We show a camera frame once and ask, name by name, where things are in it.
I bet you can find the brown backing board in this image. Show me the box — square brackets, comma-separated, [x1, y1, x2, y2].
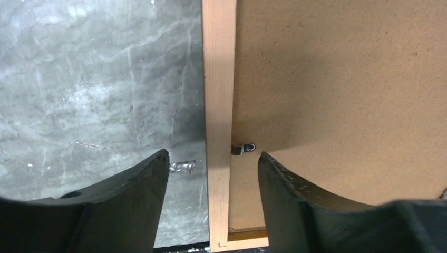
[229, 1, 446, 231]

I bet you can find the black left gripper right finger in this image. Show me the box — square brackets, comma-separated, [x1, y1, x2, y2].
[258, 152, 446, 252]

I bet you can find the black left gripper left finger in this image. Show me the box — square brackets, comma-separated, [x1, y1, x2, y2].
[1, 149, 169, 252]

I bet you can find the small metal turn clip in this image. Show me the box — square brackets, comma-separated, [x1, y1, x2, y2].
[231, 143, 256, 156]

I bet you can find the wooden picture frame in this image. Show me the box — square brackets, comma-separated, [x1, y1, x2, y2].
[202, 1, 269, 252]

